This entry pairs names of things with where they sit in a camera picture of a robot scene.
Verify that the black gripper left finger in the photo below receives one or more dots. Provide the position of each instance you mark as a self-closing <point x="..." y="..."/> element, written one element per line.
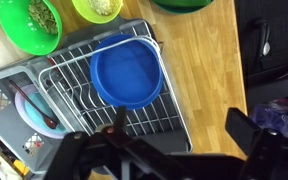
<point x="121" y="116"/>

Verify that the black office chair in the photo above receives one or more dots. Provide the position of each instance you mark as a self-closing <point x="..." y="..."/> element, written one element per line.
<point x="262" y="36"/>

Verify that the brown wooden spoon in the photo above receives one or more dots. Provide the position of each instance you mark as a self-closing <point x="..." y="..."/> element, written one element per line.
<point x="50" y="122"/>

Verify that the large green bowl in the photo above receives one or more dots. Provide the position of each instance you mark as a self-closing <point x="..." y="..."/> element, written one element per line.
<point x="14" y="30"/>

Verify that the grey plastic crate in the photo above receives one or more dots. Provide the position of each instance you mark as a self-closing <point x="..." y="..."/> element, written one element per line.
<point x="7" y="133"/>

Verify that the green food pieces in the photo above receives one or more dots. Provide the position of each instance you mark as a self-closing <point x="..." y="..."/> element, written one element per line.
<point x="44" y="16"/>

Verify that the purple plastic bag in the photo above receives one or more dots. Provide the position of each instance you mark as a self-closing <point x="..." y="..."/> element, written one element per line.
<point x="277" y="116"/>

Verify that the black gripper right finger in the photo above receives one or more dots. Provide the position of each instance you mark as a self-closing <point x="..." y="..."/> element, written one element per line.
<point x="240" y="128"/>

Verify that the dark green plate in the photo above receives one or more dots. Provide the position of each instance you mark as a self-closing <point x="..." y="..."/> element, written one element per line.
<point x="170" y="9"/>

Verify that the yellow-green bowl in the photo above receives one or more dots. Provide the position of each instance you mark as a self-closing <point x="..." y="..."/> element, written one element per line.
<point x="83" y="11"/>

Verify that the grey dish rack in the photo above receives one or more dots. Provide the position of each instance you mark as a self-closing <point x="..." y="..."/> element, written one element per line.
<point x="174" y="143"/>

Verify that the light blue plate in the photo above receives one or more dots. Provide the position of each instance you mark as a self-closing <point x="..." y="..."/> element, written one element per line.
<point x="30" y="117"/>

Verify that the white food shreds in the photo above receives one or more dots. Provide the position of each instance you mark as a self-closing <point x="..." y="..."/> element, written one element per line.
<point x="102" y="6"/>

